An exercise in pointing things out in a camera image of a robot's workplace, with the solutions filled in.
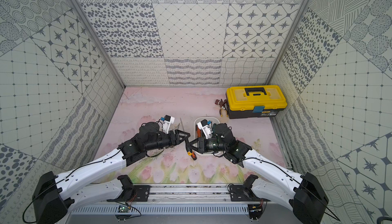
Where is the yellow black toolbox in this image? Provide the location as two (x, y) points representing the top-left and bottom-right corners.
(225, 85), (287, 119)

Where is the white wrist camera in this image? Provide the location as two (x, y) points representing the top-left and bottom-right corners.
(197, 120), (212, 139)
(159, 115), (175, 134)

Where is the green circuit board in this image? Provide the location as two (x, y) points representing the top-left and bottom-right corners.
(117, 205), (130, 213)

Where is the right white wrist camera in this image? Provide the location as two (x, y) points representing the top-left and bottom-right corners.
(197, 120), (212, 139)

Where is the white rectangular storage tray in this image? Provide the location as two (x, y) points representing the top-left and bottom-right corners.
(194, 117), (219, 155)

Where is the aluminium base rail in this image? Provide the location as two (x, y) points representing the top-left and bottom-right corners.
(61, 183), (319, 217)

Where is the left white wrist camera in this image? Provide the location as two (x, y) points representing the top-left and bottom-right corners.
(159, 115), (175, 134)

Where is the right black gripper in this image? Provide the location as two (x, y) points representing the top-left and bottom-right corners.
(187, 137), (227, 153)

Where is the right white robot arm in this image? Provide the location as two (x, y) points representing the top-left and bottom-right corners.
(185, 137), (329, 224)

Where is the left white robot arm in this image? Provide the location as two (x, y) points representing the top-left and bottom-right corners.
(32, 122), (190, 224)

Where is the brown clamp with wires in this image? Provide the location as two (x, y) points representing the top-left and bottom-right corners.
(215, 99), (228, 117)

